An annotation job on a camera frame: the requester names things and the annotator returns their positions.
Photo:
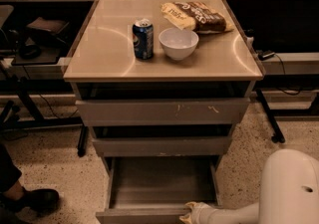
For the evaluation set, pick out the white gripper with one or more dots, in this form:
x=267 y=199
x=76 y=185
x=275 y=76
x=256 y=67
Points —
x=210 y=215

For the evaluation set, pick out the grey bottom drawer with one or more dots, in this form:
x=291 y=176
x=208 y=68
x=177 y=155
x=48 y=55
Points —
x=154 y=190

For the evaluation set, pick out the grey drawer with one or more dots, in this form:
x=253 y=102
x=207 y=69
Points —
x=154 y=190
x=162 y=112
x=162 y=146

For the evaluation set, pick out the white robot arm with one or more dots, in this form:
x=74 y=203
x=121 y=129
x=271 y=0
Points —
x=289 y=194

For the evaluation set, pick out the grey middle drawer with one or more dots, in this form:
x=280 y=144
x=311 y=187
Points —
x=162 y=146

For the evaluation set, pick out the grey top drawer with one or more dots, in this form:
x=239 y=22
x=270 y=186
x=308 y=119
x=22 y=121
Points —
x=162 y=112

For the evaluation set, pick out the grey drawer cabinet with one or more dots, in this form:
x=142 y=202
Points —
x=104 y=68

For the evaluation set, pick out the black desk leg right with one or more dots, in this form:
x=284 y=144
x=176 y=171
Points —
x=277 y=136

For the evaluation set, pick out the black desk leg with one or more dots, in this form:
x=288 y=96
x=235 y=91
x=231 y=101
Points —
x=277 y=136
x=82 y=142

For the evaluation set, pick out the black desk leg left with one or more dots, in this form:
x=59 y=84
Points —
x=82 y=142

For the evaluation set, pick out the black shoe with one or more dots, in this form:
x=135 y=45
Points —
x=39 y=200

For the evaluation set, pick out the white bowl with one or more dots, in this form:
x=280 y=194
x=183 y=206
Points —
x=178 y=44

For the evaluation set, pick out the small black device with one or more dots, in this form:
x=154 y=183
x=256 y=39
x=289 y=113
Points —
x=264 y=55

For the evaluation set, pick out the dark trouser leg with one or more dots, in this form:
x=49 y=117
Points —
x=9 y=173

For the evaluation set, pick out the blue soda can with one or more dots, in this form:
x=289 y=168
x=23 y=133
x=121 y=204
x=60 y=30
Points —
x=143 y=39

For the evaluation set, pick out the brown yellow chip bag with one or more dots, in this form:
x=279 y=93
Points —
x=195 y=16

